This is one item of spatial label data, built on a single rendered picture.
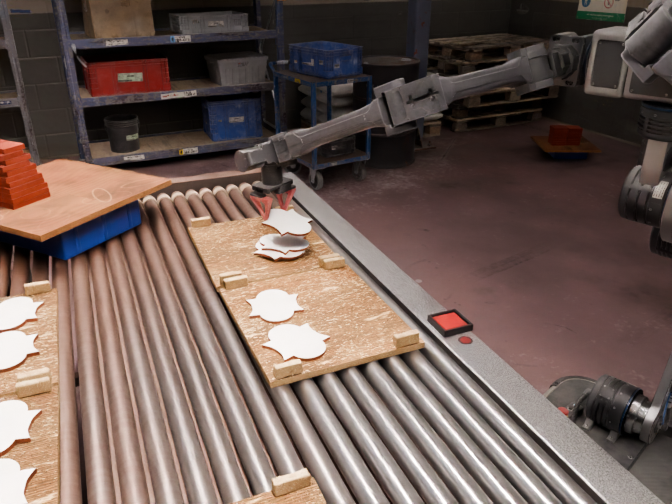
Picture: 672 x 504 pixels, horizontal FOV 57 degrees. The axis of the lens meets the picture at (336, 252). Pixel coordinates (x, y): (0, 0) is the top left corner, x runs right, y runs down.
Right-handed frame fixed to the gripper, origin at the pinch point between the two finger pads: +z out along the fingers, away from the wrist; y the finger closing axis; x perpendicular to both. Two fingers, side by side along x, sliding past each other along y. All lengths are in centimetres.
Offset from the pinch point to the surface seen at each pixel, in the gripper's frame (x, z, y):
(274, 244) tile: -2.4, 7.7, -3.4
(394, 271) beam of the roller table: -33.0, 13.1, 10.7
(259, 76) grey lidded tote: 298, 32, 300
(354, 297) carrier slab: -34.8, 10.8, -10.3
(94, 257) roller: 38, 11, -34
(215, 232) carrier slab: 21.4, 9.7, -4.0
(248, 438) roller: -48, 12, -60
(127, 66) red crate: 344, 12, 194
